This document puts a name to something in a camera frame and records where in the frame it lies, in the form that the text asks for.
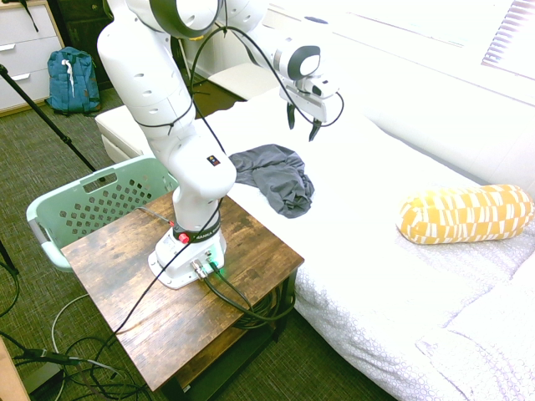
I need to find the black hanging strap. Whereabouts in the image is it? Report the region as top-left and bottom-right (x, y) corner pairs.
(16, 0), (40, 33)

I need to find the mint green laundry basket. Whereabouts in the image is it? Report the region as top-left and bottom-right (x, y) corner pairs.
(25, 155), (181, 273)

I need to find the window blind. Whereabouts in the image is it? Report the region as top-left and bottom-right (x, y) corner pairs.
(480, 0), (535, 80)

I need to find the blue backpack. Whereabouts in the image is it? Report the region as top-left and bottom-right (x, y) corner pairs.
(44, 46), (102, 117)

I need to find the black cable adapter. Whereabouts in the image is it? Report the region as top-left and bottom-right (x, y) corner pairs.
(14, 348), (81, 367)

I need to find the folded white patterned duvet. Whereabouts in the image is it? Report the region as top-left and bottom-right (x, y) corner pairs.
(415, 266), (535, 401)

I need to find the thick black cable silver plug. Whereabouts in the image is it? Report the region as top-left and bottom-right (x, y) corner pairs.
(191, 258), (296, 322)

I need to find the black floor box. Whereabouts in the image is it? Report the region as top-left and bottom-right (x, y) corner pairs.
(20, 361), (64, 394)

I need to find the large white ottoman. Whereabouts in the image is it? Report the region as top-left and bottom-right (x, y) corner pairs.
(94, 104), (162, 165)

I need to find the short black tripod leg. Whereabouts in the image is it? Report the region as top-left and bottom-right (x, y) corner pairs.
(0, 240), (20, 277)

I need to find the yellow white patterned bolster pillow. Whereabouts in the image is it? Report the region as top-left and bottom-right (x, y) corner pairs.
(395, 184), (535, 246)

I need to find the small white ottoman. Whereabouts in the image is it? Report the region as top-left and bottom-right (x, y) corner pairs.
(207, 62), (289, 101)

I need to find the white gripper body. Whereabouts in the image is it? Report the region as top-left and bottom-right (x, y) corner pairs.
(278, 83), (336, 124)

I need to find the white bed with patterned cover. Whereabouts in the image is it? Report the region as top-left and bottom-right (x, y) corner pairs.
(196, 83), (535, 401)

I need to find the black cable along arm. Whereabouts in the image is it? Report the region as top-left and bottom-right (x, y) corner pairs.
(133, 24), (346, 168)

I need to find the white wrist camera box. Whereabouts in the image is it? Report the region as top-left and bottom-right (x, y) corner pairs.
(308, 77), (341, 99)

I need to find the thin red black cable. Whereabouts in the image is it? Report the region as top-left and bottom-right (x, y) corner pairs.
(136, 206), (176, 229)

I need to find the white drawer dresser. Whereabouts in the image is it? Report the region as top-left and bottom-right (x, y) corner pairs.
(0, 0), (66, 117)

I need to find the thick black cable green plug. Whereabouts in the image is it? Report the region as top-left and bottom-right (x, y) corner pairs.
(207, 259), (296, 331)

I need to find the grey floor cable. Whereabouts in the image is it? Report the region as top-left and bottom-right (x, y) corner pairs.
(50, 292), (91, 356)

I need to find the light wooden board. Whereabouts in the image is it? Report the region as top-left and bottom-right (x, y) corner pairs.
(0, 337), (31, 401)

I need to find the rustic wooden side table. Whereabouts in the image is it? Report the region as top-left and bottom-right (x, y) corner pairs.
(60, 190), (305, 401)

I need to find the dark grey garment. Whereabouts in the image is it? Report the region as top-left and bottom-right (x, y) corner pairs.
(228, 144), (315, 219)

